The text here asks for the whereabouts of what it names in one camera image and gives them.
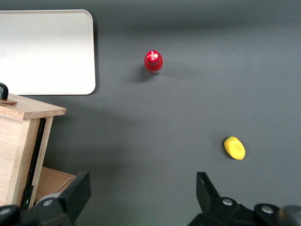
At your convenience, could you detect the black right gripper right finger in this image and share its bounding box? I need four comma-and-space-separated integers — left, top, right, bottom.
188, 171, 301, 226

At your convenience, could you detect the yellow lemon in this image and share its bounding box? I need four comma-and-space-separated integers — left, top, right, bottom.
223, 136, 246, 161

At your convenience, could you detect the wooden drawer with notch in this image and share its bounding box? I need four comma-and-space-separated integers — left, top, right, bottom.
0, 93, 67, 210

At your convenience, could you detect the black metal drawer handle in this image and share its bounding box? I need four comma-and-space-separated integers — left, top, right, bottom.
0, 82, 9, 99

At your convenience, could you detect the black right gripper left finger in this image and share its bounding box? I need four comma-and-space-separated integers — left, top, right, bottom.
0, 171, 92, 226

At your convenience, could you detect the wooden drawer cabinet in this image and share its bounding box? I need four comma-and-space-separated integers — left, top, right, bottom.
34, 166, 77, 203

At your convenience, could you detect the red soda bottle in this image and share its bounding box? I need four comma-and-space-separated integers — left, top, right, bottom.
143, 49, 164, 75

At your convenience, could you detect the beige rectangular plastic tray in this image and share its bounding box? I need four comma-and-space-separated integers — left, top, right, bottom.
0, 9, 96, 96

